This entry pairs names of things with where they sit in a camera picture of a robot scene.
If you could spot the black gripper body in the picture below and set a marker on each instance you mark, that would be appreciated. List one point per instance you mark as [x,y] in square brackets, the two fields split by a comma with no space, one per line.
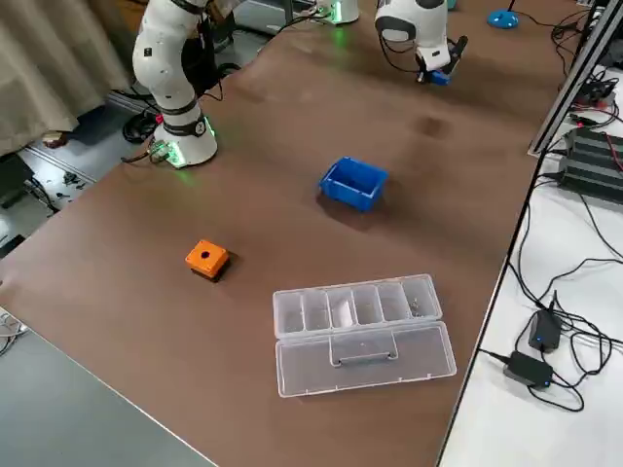
[458,53]

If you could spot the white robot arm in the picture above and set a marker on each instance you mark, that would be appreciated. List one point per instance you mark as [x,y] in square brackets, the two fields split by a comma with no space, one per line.
[340,10]
[165,58]

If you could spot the dark blue storage box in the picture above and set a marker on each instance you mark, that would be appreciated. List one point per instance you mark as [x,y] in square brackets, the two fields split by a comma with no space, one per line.
[353,187]

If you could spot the black finned electronics box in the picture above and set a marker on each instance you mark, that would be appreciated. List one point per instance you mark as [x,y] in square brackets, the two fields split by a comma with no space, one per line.
[594,160]

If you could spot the orange button box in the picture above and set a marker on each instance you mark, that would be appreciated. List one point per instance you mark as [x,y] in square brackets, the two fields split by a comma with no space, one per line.
[207,258]

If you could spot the blue desk lamp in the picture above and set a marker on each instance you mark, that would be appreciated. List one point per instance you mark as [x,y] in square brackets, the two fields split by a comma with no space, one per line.
[503,20]

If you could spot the pile of small screws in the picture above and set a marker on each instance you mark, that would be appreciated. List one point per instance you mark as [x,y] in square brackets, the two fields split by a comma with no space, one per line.
[414,305]

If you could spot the black power adapter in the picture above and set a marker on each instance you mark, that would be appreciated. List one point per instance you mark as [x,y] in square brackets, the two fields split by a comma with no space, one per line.
[528,370]
[545,331]

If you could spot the clear plastic organizer case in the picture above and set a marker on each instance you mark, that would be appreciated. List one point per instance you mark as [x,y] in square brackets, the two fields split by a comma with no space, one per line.
[365,350]

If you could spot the beige curtain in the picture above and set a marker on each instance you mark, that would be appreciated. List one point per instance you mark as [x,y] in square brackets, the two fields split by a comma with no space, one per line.
[53,73]

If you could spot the aluminium frame post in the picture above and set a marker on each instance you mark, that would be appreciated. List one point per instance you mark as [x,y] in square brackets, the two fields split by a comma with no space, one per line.
[569,82]

